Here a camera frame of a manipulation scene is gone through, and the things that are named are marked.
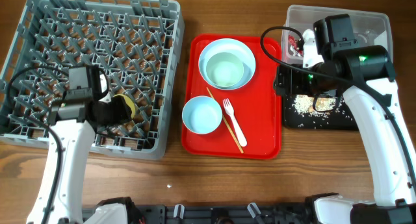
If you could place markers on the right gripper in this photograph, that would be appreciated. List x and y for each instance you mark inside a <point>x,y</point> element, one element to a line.
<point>295,87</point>

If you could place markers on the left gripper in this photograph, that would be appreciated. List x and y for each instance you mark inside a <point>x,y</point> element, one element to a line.
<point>123,115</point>

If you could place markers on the yellow plastic cup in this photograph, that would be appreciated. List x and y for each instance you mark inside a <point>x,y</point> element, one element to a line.
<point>131,105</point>

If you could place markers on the rice and nut scraps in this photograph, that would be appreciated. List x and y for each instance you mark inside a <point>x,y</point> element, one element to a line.
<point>318,112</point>

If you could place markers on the red snack wrapper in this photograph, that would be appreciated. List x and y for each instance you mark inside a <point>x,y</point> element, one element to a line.
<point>293,47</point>

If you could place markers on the large pale blue plate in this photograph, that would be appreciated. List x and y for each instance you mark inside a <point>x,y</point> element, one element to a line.
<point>235,47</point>

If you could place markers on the mint green bowl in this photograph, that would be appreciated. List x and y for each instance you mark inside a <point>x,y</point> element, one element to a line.
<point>224,70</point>

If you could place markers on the white plastic fork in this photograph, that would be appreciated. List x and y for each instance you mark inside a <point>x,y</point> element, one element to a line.
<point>238,131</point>

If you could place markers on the wooden chopstick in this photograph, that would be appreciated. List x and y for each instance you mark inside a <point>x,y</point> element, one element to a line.
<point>227,125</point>

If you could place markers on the pale blue small bowl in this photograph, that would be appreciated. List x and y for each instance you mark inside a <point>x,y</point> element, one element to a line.
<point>201,115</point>

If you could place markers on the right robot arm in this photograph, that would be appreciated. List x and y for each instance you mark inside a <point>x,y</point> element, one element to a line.
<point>335,65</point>

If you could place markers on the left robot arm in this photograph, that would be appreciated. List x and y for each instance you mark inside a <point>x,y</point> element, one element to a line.
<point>72,124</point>

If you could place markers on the black plastic waste tray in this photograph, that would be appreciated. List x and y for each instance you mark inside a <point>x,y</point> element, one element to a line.
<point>287,102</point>

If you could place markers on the grey plastic dishwasher rack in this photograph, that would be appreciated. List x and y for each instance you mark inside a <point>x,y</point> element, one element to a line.
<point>137,43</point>

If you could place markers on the clear plastic waste bin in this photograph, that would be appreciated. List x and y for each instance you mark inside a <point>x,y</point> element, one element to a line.
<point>369,28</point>

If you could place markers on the red plastic serving tray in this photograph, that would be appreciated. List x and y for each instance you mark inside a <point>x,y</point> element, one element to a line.
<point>257,107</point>

